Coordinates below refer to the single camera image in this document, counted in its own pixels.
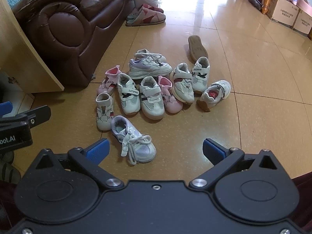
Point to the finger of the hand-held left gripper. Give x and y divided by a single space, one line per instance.
34 117
5 108

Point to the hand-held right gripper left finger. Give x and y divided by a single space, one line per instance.
98 150

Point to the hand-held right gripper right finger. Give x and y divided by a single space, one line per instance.
214 151

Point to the white shoe cabinet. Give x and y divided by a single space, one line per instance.
9 100

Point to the white patterned sock shoe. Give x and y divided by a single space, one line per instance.
104 114

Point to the white maroon-striped sneaker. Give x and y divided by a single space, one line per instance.
214 95
182 87

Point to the pink sock shoe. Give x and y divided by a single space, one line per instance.
170 97
110 81

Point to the grey rubber slipper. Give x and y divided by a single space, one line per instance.
6 157
9 174

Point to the metal door hinge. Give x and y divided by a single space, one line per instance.
13 80

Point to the light wood cabinet door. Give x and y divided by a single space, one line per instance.
26 53

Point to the person's left leg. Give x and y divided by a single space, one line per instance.
6 207

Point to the grey lint clump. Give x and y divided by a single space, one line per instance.
92 76

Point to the white striped velcro sneaker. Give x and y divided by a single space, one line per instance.
152 102

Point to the brown leather sofa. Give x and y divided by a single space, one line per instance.
68 29

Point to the white knit shoe brown sole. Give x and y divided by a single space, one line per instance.
198 48

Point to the white lace-up sneaker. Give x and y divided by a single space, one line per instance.
148 53

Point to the pink red plush slipper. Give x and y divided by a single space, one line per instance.
148 18
152 7

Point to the dark grey bag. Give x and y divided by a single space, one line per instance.
254 1

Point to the cardboard box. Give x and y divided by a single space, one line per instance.
284 9
303 22

